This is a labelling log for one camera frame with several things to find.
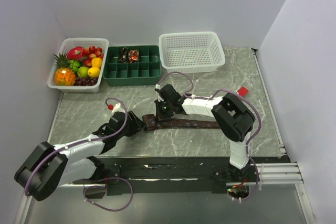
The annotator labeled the brown floral necktie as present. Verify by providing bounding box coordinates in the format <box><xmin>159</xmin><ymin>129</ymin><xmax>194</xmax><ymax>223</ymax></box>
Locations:
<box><xmin>142</xmin><ymin>114</ymin><xmax>220</xmax><ymax>131</ymax></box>

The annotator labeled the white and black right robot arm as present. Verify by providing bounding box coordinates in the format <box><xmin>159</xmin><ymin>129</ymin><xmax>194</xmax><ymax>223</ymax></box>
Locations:
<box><xmin>155</xmin><ymin>84</ymin><xmax>255</xmax><ymax>182</ymax></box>

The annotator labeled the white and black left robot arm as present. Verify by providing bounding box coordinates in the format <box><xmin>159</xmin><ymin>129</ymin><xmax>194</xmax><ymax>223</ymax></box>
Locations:
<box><xmin>14</xmin><ymin>111</ymin><xmax>146</xmax><ymax>201</ymax></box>

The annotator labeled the green compartment organizer tray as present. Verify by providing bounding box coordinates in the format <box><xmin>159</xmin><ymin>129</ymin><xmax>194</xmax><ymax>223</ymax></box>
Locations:
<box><xmin>103</xmin><ymin>45</ymin><xmax>162</xmax><ymax>87</ymax></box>

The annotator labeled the yellow lemon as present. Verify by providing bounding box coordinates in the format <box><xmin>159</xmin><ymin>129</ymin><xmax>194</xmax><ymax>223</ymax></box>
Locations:
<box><xmin>88</xmin><ymin>67</ymin><xmax>101</xmax><ymax>78</ymax></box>

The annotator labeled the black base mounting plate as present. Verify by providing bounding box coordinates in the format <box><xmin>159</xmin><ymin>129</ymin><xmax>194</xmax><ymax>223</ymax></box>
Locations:
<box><xmin>72</xmin><ymin>156</ymin><xmax>263</xmax><ymax>196</ymax></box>

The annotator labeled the white perforated empty basket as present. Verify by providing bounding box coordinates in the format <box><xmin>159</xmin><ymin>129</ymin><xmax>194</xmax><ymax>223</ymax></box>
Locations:
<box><xmin>159</xmin><ymin>31</ymin><xmax>226</xmax><ymax>73</ymax></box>

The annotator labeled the red patterned rolled tie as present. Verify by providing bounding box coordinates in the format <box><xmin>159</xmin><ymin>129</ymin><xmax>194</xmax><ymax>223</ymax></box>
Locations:
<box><xmin>128</xmin><ymin>49</ymin><xmax>139</xmax><ymax>63</ymax></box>

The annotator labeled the green apple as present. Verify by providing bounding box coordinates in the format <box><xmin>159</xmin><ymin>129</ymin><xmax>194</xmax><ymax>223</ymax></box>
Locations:
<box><xmin>77</xmin><ymin>67</ymin><xmax>89</xmax><ymax>78</ymax></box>

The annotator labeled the orange fruit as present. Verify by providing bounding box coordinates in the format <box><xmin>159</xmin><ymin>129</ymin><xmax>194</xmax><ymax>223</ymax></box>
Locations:
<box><xmin>91</xmin><ymin>57</ymin><xmax>102</xmax><ymax>69</ymax></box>

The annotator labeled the dark rolled tie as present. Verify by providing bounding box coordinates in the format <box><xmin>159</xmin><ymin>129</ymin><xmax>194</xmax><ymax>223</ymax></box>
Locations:
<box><xmin>118</xmin><ymin>47</ymin><xmax>129</xmax><ymax>63</ymax></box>

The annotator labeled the orange pineapple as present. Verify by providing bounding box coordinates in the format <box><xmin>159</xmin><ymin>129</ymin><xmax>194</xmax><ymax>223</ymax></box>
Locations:
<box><xmin>54</xmin><ymin>53</ymin><xmax>76</xmax><ymax>86</ymax></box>

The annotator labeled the dark green fruit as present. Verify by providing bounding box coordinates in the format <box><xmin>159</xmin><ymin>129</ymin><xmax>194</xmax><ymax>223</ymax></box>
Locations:
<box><xmin>68</xmin><ymin>60</ymin><xmax>81</xmax><ymax>73</ymax></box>

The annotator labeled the red rectangular box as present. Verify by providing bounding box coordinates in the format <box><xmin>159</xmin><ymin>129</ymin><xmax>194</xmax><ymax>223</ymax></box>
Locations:
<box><xmin>237</xmin><ymin>87</ymin><xmax>249</xmax><ymax>97</ymax></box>

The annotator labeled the pink dragon fruit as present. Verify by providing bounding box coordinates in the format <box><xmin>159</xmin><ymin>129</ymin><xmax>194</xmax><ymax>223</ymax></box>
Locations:
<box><xmin>67</xmin><ymin>47</ymin><xmax>83</xmax><ymax>60</ymax></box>

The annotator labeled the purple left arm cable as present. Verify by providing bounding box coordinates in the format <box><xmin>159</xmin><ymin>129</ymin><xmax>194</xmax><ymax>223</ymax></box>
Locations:
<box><xmin>24</xmin><ymin>97</ymin><xmax>134</xmax><ymax>211</ymax></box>

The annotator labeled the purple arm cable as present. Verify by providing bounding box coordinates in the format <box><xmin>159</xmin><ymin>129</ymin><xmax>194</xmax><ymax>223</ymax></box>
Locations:
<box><xmin>157</xmin><ymin>71</ymin><xmax>263</xmax><ymax>204</ymax></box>
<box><xmin>24</xmin><ymin>97</ymin><xmax>134</xmax><ymax>211</ymax></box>

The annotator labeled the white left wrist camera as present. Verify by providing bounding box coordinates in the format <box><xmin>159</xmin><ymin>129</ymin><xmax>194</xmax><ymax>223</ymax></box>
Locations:
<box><xmin>108</xmin><ymin>102</ymin><xmax>126</xmax><ymax>115</ymax></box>

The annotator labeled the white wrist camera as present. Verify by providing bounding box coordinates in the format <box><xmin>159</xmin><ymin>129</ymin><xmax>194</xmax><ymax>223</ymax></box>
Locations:
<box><xmin>154</xmin><ymin>83</ymin><xmax>164</xmax><ymax>102</ymax></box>
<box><xmin>108</xmin><ymin>102</ymin><xmax>126</xmax><ymax>115</ymax></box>

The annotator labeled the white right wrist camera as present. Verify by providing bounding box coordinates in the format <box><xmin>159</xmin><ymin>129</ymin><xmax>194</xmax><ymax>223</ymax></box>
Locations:
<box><xmin>154</xmin><ymin>83</ymin><xmax>164</xmax><ymax>102</ymax></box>

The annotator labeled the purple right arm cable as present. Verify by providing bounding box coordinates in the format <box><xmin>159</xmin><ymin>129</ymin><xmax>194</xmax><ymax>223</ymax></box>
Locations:
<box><xmin>157</xmin><ymin>71</ymin><xmax>263</xmax><ymax>204</ymax></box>

